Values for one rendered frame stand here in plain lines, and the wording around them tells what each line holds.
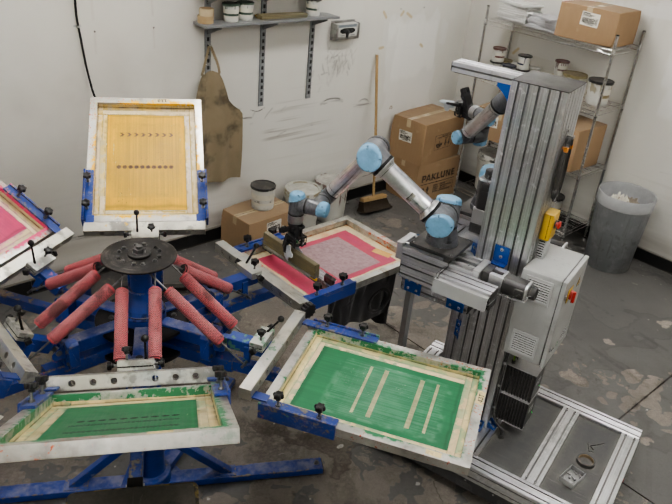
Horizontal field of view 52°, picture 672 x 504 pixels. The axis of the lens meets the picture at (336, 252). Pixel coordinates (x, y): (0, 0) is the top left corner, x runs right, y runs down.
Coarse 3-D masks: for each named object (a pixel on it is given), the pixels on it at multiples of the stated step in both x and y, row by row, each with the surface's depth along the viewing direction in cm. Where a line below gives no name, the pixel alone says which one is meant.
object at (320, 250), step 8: (344, 232) 391; (320, 240) 380; (328, 240) 381; (336, 240) 382; (344, 240) 382; (352, 240) 383; (360, 240) 384; (304, 248) 370; (312, 248) 371; (320, 248) 372; (328, 248) 373; (336, 248) 374; (344, 248) 374; (352, 248) 375; (272, 256) 360; (312, 256) 364; (320, 256) 364; (328, 256) 365; (336, 256) 366; (272, 264) 353; (280, 264) 353; (280, 272) 347; (288, 272) 347
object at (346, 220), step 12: (348, 216) 401; (312, 228) 384; (324, 228) 388; (360, 228) 391; (384, 240) 379; (396, 264) 357; (276, 276) 336; (360, 276) 343; (372, 276) 344; (384, 276) 351
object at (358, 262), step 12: (360, 252) 372; (372, 252) 373; (324, 264) 357; (336, 264) 358; (348, 264) 359; (360, 264) 360; (372, 264) 362; (384, 264) 363; (288, 276) 344; (300, 276) 345; (336, 276) 348; (348, 276) 349; (300, 288) 335; (312, 288) 336
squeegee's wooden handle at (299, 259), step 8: (264, 232) 351; (264, 240) 352; (272, 240) 347; (280, 240) 344; (272, 248) 349; (280, 248) 343; (296, 256) 335; (304, 256) 332; (296, 264) 337; (304, 264) 332; (312, 264) 327; (312, 272) 328
